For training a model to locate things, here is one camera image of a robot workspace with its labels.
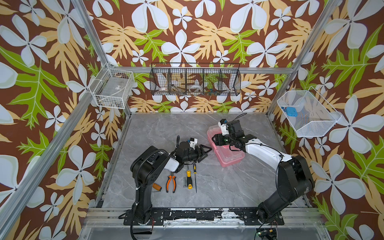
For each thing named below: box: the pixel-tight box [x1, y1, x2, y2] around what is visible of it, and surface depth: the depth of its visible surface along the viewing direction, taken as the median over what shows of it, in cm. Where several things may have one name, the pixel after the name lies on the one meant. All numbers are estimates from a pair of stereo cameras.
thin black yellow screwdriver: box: [193, 163, 197, 193], surface depth 92 cm
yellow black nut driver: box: [186, 165, 193, 190], surface depth 87 cm
